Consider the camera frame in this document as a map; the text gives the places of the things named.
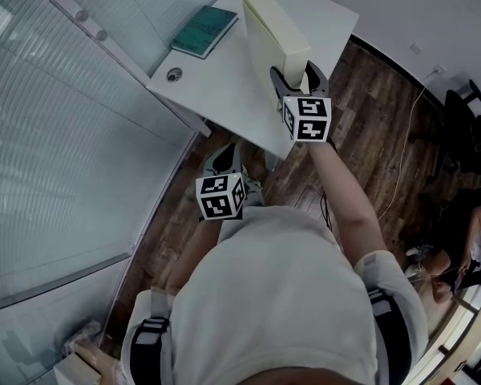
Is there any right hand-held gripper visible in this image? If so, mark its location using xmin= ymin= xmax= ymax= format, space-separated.
xmin=269 ymin=60 xmax=333 ymax=144

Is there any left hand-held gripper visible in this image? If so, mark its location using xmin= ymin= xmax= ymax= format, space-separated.
xmin=195 ymin=143 xmax=248 ymax=221

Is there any cream object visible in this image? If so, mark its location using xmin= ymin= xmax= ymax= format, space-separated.
xmin=240 ymin=0 xmax=310 ymax=112

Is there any person's left forearm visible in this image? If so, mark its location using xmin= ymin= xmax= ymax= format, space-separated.
xmin=166 ymin=217 xmax=225 ymax=296

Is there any person's right forearm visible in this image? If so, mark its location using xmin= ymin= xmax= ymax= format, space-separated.
xmin=307 ymin=139 xmax=388 ymax=265

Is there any person's grey shoe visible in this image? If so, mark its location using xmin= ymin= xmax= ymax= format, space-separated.
xmin=241 ymin=165 xmax=265 ymax=209

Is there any teal book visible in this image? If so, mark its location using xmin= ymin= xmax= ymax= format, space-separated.
xmin=170 ymin=6 xmax=240 ymax=60

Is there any person's white shirt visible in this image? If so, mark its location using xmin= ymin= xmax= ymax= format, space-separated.
xmin=121 ymin=205 xmax=430 ymax=385

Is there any black office chair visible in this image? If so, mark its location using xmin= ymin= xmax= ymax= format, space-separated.
xmin=407 ymin=79 xmax=481 ymax=186

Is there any clear plastic bag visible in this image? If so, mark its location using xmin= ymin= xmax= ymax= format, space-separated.
xmin=62 ymin=319 xmax=105 ymax=356

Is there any cardboard box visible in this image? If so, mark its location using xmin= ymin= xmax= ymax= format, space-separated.
xmin=53 ymin=351 xmax=103 ymax=385

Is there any white wooden cabinet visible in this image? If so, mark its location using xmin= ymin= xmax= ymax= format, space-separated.
xmin=411 ymin=286 xmax=481 ymax=385

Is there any black cable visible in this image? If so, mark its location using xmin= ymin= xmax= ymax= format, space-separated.
xmin=318 ymin=190 xmax=335 ymax=233

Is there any white cable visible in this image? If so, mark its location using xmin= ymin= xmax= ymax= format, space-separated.
xmin=378 ymin=72 xmax=437 ymax=221

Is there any black grey harness strap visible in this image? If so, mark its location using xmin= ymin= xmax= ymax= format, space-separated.
xmin=362 ymin=254 xmax=413 ymax=385
xmin=129 ymin=286 xmax=174 ymax=385

